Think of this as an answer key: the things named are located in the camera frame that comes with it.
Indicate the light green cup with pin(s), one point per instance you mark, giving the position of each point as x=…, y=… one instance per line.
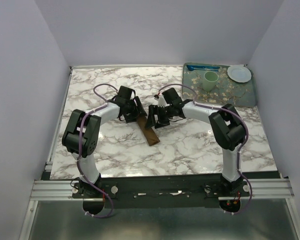
x=210, y=80

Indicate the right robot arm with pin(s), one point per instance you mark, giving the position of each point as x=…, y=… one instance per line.
x=229, y=130

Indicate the blue plastic utensil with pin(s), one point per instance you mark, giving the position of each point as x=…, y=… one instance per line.
x=202, y=67

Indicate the aluminium extrusion frame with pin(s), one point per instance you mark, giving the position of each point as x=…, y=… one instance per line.
x=60, y=190

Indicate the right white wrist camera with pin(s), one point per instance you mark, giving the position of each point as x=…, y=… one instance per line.
x=161, y=102

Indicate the small white plate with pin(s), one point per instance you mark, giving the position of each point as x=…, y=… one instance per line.
x=239, y=73

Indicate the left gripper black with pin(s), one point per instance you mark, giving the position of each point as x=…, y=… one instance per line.
x=138, y=110

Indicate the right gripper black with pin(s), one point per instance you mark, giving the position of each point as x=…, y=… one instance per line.
x=155, y=110

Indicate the floral blue serving tray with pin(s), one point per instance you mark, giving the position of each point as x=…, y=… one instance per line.
x=226, y=90

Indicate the black mounting base rail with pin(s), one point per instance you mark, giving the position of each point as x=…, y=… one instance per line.
x=167, y=191

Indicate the brown cloth napkin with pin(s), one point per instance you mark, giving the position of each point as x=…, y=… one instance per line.
x=149, y=134

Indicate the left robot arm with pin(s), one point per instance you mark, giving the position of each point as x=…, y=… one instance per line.
x=82, y=131

